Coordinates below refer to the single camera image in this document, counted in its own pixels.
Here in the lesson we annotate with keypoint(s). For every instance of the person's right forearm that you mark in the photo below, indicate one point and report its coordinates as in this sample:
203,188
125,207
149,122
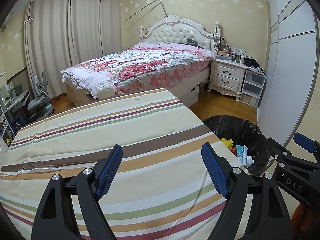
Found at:
302,215

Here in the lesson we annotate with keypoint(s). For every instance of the white nightstand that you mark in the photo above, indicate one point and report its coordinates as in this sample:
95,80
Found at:
225,76

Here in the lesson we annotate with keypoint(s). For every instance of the pink floral quilt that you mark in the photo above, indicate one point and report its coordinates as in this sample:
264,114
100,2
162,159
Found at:
130,65

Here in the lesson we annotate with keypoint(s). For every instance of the white wardrobe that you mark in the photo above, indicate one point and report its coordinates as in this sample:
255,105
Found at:
287,67

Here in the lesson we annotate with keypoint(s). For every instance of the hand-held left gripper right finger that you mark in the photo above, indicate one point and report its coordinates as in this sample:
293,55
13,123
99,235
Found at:
216,170

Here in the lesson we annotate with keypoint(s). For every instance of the white cardboard box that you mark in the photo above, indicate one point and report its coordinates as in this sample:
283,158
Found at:
192,93

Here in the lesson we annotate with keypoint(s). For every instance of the clear plastic drawer unit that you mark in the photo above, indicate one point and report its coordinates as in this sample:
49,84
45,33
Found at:
252,85

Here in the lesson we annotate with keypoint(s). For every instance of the beige curtain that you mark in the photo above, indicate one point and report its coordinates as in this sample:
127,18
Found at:
47,42
95,22

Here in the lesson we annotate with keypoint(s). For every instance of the dark bag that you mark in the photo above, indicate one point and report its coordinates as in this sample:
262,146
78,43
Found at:
192,42

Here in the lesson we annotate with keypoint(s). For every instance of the white wall socket strip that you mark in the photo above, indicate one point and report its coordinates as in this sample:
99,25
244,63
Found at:
238,50

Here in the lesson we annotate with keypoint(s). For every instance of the yellow foam fruit net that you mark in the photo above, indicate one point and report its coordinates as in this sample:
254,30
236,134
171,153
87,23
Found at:
227,142

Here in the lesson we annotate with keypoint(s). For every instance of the striped tablecloth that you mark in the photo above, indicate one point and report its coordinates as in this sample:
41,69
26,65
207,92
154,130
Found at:
100,125

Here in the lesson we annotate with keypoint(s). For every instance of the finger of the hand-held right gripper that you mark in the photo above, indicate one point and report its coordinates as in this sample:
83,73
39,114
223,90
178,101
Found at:
305,141
277,147

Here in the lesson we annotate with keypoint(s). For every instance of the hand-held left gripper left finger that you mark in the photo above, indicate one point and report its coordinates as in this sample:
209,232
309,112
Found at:
108,173

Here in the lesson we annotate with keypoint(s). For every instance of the pile of dark clothes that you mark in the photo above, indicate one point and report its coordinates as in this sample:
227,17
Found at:
251,62

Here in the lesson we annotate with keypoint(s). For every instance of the grey office chair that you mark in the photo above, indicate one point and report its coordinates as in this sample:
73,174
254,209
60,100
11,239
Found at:
37,102

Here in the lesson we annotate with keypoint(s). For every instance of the trash bin with black liner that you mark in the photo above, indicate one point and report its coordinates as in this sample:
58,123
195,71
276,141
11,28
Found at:
237,130

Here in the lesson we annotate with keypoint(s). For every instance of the grey bookshelf with books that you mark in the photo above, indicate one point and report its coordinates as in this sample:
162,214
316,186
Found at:
5,130

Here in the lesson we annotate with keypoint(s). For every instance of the thin metal rod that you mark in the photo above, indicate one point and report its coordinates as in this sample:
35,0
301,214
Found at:
142,11

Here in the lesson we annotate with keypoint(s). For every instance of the grey study desk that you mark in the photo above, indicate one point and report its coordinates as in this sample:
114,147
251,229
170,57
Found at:
17,100

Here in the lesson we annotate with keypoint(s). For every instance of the white cylindrical device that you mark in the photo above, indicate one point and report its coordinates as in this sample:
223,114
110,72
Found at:
218,28

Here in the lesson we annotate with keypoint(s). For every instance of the cluster of small bottles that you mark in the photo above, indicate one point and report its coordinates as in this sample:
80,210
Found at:
232,56

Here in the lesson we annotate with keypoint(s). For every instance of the white tube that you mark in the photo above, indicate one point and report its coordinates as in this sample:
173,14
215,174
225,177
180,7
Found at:
241,153

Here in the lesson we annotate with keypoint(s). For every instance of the white tufted bed frame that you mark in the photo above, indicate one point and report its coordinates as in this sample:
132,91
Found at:
172,32

